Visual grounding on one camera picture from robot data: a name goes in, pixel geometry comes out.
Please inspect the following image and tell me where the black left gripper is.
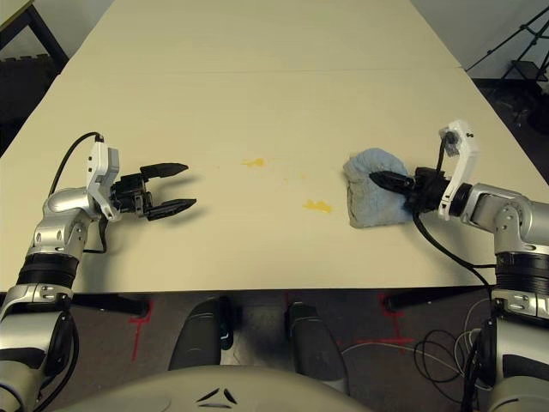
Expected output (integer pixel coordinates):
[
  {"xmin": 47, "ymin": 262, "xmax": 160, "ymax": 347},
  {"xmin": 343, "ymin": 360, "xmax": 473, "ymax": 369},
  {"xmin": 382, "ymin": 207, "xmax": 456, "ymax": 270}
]
[{"xmin": 108, "ymin": 162, "xmax": 198, "ymax": 222}]

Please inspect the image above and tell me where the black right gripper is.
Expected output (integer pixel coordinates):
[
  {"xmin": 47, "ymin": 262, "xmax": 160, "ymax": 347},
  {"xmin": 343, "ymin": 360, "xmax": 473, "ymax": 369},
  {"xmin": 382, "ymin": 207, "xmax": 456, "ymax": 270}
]
[{"xmin": 369, "ymin": 166, "xmax": 452, "ymax": 215}]

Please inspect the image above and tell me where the blue fluffy rag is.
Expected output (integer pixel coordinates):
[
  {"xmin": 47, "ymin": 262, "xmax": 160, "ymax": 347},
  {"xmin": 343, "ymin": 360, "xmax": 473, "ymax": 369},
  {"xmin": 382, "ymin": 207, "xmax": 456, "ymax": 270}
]
[{"xmin": 341, "ymin": 147, "xmax": 416, "ymax": 230}]

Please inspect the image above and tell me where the large yellow liquid spill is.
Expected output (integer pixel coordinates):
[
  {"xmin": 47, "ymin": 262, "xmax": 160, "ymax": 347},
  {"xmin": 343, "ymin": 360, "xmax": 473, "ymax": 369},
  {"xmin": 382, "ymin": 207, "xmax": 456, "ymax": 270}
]
[{"xmin": 301, "ymin": 197, "xmax": 335, "ymax": 215}]

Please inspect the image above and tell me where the black table foot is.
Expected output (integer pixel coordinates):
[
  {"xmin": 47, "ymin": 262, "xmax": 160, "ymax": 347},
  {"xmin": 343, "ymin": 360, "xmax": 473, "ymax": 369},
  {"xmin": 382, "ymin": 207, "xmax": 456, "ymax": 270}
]
[
  {"xmin": 69, "ymin": 293, "xmax": 149, "ymax": 319},
  {"xmin": 384, "ymin": 286, "xmax": 488, "ymax": 313}
]

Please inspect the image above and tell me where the dark grey left robot leg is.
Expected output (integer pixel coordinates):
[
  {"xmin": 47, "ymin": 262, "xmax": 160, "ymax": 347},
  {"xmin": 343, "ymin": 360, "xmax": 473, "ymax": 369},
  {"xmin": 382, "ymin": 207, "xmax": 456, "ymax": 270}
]
[{"xmin": 168, "ymin": 297, "xmax": 239, "ymax": 373}]

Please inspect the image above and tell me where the dark grey robot leg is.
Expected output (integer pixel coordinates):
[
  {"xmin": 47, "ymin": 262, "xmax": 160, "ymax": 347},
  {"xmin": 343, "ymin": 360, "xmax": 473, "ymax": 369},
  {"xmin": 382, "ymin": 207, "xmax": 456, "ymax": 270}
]
[
  {"xmin": 168, "ymin": 297, "xmax": 239, "ymax": 373},
  {"xmin": 284, "ymin": 300, "xmax": 347, "ymax": 394}
]

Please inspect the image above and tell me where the small black stand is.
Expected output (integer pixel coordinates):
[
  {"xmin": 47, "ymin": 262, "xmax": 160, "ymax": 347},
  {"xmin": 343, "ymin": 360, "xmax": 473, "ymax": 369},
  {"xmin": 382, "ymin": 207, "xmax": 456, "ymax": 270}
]
[{"xmin": 500, "ymin": 59, "xmax": 545, "ymax": 82}]

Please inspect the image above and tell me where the black foam floor mat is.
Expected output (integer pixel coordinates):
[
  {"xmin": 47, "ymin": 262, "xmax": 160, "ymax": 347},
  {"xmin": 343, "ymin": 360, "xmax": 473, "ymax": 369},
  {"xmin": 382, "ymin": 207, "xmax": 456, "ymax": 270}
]
[{"xmin": 0, "ymin": 52, "xmax": 60, "ymax": 135}]

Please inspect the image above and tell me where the dark grey right robot leg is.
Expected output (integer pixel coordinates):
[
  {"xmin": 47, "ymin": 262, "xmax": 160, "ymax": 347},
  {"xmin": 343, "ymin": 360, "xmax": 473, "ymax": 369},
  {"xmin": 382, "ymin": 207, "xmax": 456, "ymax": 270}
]
[{"xmin": 284, "ymin": 300, "xmax": 347, "ymax": 394}]

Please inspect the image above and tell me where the black tripod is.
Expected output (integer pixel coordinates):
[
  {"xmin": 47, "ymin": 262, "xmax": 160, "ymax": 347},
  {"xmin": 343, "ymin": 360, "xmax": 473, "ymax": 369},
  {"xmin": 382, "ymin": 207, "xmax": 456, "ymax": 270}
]
[{"xmin": 464, "ymin": 5, "xmax": 549, "ymax": 74}]

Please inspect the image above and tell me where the grey robot torso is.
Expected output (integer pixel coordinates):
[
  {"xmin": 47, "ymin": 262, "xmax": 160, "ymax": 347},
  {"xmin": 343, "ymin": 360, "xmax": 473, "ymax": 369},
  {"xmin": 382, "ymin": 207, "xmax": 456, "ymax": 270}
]
[{"xmin": 50, "ymin": 366, "xmax": 358, "ymax": 412}]

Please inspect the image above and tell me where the black framed side table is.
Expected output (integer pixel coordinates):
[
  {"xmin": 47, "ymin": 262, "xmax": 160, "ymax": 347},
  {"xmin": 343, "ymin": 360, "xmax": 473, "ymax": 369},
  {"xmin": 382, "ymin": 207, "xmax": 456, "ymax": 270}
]
[{"xmin": 0, "ymin": 0, "xmax": 70, "ymax": 61}]

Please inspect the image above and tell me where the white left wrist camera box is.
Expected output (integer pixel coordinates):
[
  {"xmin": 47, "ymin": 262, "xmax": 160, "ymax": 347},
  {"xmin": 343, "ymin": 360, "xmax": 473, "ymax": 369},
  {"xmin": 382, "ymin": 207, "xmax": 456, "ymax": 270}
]
[{"xmin": 84, "ymin": 142, "xmax": 124, "ymax": 222}]

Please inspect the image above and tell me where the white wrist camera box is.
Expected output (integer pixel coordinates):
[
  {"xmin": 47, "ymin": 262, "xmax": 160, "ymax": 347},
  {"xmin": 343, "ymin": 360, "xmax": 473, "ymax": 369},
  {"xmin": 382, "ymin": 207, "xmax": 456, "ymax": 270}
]
[
  {"xmin": 84, "ymin": 142, "xmax": 124, "ymax": 222},
  {"xmin": 437, "ymin": 118, "xmax": 481, "ymax": 222}
]

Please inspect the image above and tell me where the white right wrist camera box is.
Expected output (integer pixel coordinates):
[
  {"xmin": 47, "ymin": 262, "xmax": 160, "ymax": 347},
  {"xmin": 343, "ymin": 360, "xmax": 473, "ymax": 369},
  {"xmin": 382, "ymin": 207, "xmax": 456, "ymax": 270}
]
[{"xmin": 437, "ymin": 118, "xmax": 481, "ymax": 222}]

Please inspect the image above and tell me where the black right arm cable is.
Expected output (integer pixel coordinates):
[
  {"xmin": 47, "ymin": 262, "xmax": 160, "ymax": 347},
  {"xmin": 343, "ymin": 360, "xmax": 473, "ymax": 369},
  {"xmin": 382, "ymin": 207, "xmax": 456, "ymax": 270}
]
[{"xmin": 410, "ymin": 128, "xmax": 498, "ymax": 297}]

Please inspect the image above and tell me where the thin black floor cable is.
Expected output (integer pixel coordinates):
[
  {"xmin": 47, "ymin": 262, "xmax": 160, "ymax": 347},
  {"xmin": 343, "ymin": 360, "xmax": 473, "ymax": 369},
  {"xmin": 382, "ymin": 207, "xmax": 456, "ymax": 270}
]
[{"xmin": 413, "ymin": 327, "xmax": 478, "ymax": 385}]

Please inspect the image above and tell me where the white floor cable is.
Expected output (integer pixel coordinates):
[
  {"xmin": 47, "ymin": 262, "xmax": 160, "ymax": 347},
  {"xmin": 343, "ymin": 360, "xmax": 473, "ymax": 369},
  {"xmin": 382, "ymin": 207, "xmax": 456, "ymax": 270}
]
[{"xmin": 340, "ymin": 298, "xmax": 491, "ymax": 391}]

